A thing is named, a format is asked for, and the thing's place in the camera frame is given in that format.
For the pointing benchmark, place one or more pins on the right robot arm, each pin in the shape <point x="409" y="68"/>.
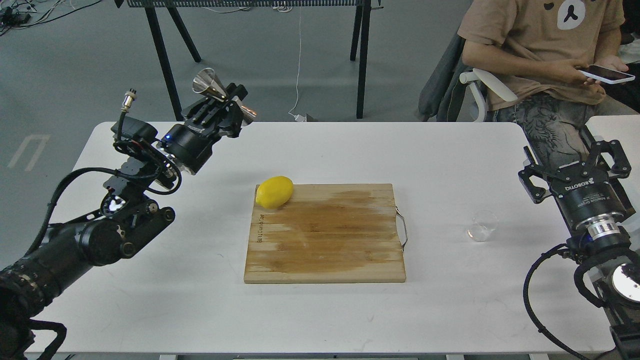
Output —
<point x="607" y="272"/>

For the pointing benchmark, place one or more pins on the clear glass cup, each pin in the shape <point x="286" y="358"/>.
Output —
<point x="483" y="224"/>

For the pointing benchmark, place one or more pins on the white side table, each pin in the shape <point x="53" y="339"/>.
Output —
<point x="623" y="128"/>

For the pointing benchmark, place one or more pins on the seated person in tan shirt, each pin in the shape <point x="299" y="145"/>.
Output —
<point x="536" y="48"/>

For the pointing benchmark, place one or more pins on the white office chair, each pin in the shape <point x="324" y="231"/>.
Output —
<point x="443" y="94"/>

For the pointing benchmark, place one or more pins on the yellow lemon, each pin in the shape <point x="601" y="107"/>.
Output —
<point x="274" y="192"/>

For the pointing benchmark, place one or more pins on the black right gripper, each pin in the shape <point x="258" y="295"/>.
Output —
<point x="590" y="200"/>

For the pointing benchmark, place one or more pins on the steel jigger measuring cup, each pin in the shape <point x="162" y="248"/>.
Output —
<point x="206" y="83"/>

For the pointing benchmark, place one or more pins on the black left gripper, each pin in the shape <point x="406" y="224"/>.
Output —
<point x="205" y="123"/>

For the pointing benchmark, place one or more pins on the white smartphone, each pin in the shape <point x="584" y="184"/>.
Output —
<point x="606" y="75"/>

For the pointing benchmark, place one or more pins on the wooden cutting board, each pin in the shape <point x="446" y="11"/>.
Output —
<point x="327" y="234"/>

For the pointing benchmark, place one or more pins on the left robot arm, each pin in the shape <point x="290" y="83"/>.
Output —
<point x="127" y="219"/>

